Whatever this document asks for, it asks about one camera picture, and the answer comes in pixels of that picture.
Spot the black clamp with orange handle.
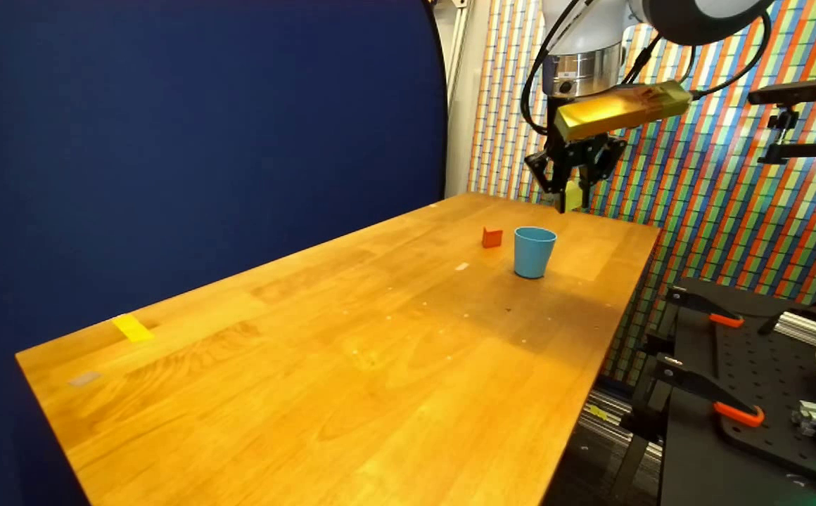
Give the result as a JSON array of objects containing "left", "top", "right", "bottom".
[
  {"left": 664, "top": 285, "right": 748, "bottom": 335},
  {"left": 652, "top": 352, "right": 769, "bottom": 434}
]

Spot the yellow tape strip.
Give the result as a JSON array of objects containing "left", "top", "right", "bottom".
[{"left": 111, "top": 314, "right": 157, "bottom": 345}]

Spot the colourful patterned backdrop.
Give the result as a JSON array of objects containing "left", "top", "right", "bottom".
[{"left": 467, "top": 0, "right": 816, "bottom": 389}]

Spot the black camera on stand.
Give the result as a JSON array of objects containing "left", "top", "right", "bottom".
[{"left": 747, "top": 77, "right": 816, "bottom": 108}]

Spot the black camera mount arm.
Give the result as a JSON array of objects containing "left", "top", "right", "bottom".
[{"left": 758, "top": 105, "right": 816, "bottom": 171}]

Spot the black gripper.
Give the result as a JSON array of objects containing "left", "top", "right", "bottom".
[{"left": 523, "top": 125, "right": 631, "bottom": 206}]

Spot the white vertical post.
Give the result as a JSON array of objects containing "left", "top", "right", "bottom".
[{"left": 430, "top": 0, "right": 488, "bottom": 203}]

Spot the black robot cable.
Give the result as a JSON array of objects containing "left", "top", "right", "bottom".
[{"left": 519, "top": 0, "right": 588, "bottom": 139}]

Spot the blue plastic cup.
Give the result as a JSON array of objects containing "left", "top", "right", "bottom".
[{"left": 512, "top": 226, "right": 561, "bottom": 282}]

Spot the blue backdrop panel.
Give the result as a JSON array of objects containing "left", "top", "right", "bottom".
[{"left": 0, "top": 0, "right": 450, "bottom": 506}]

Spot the black perforated breadboard table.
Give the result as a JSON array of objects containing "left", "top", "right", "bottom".
[{"left": 657, "top": 276, "right": 816, "bottom": 506}]

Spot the yellow wooden block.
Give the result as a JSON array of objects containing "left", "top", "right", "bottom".
[{"left": 564, "top": 178, "right": 585, "bottom": 216}]

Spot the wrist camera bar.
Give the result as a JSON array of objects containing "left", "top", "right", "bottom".
[{"left": 554, "top": 78, "right": 694, "bottom": 146}]

